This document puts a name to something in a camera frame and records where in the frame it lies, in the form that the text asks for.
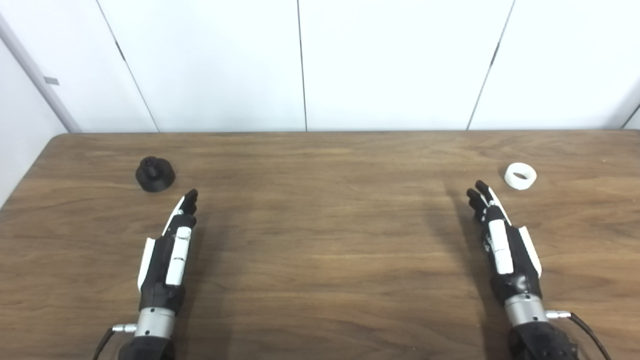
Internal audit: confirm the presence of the white ring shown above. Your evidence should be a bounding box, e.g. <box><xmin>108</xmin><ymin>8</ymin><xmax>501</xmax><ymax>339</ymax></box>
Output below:
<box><xmin>504</xmin><ymin>163</ymin><xmax>538</xmax><ymax>191</ymax></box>

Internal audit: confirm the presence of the grey wall corner post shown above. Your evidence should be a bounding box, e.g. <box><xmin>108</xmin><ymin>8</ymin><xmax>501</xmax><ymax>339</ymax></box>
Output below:
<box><xmin>0</xmin><ymin>12</ymin><xmax>82</xmax><ymax>134</ymax></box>

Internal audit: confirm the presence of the round black part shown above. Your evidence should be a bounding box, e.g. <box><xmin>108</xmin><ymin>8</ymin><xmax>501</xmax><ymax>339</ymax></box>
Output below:
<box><xmin>135</xmin><ymin>156</ymin><xmax>177</xmax><ymax>193</ymax></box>

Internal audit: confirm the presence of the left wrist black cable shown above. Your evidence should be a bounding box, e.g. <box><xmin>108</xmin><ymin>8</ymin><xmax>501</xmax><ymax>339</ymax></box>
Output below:
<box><xmin>92</xmin><ymin>324</ymin><xmax>137</xmax><ymax>360</ymax></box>

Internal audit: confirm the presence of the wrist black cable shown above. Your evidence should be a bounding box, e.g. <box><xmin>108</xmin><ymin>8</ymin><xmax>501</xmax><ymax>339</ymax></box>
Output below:
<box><xmin>92</xmin><ymin>324</ymin><xmax>137</xmax><ymax>360</ymax></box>
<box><xmin>545</xmin><ymin>310</ymin><xmax>612</xmax><ymax>360</ymax></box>

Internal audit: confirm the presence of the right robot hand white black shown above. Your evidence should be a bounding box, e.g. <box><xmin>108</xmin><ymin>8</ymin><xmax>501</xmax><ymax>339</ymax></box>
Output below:
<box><xmin>466</xmin><ymin>180</ymin><xmax>543</xmax><ymax>304</ymax></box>

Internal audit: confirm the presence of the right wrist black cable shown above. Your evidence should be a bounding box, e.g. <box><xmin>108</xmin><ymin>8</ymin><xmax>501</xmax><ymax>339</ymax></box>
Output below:
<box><xmin>545</xmin><ymin>310</ymin><xmax>612</xmax><ymax>360</ymax></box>

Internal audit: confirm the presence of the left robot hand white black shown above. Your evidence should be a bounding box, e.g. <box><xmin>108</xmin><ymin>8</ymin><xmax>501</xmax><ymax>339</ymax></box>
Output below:
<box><xmin>137</xmin><ymin>188</ymin><xmax>199</xmax><ymax>314</ymax></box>

